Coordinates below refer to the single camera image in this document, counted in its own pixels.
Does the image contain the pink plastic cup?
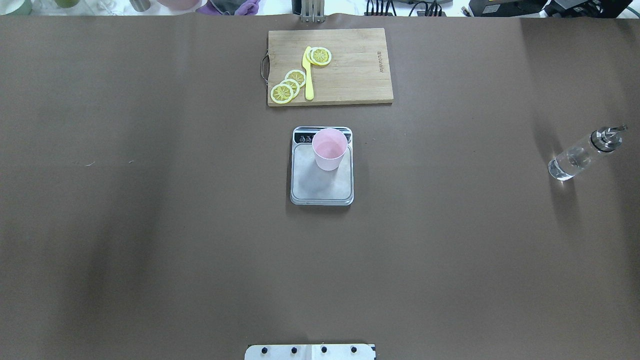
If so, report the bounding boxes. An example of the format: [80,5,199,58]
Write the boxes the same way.
[311,128,348,171]

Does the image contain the glass sauce dispenser bottle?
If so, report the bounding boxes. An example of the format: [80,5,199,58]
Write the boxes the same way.
[547,124,629,182]

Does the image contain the silver kitchen scale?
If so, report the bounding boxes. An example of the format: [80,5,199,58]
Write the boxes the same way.
[290,126,355,207]

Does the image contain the yellow plastic knife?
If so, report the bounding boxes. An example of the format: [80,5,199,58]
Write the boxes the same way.
[301,46,314,101]

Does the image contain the lemon slice front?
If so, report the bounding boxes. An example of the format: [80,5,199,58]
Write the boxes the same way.
[270,83,297,105]

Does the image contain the lemon slice middle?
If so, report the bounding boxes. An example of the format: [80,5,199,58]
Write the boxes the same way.
[280,78,300,100]

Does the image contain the lemon slice back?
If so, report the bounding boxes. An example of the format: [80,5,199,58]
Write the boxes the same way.
[284,69,307,87]

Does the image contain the wooden cutting board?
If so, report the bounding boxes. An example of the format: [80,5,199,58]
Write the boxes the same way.
[260,28,394,107]

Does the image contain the lemon slice pair far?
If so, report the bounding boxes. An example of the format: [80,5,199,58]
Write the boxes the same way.
[306,47,333,66]

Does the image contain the white mounting plate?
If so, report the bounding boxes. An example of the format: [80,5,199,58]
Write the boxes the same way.
[244,343,377,360]

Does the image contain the purple grey cloth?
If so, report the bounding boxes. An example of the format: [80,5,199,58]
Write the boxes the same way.
[195,0,259,16]

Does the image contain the aluminium frame post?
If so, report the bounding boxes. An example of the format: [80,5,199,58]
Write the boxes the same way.
[294,0,326,24]

